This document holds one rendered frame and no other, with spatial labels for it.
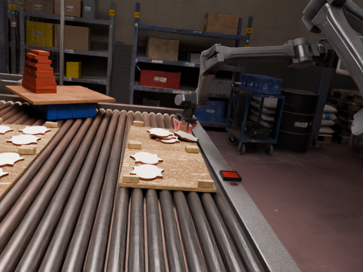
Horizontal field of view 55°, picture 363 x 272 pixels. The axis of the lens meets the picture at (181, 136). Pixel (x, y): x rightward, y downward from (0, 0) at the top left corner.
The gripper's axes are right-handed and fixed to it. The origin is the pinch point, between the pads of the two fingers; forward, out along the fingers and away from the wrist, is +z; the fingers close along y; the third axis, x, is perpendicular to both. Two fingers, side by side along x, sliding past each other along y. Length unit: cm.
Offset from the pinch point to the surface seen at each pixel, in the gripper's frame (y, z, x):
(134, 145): 34.2, 5.7, 10.1
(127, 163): 46, 7, 25
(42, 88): 50, 8, -73
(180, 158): 21.8, 2.5, 28.9
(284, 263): 42, -2, 99
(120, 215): 67, 8, 59
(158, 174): 43, 3, 42
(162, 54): -215, -11, -335
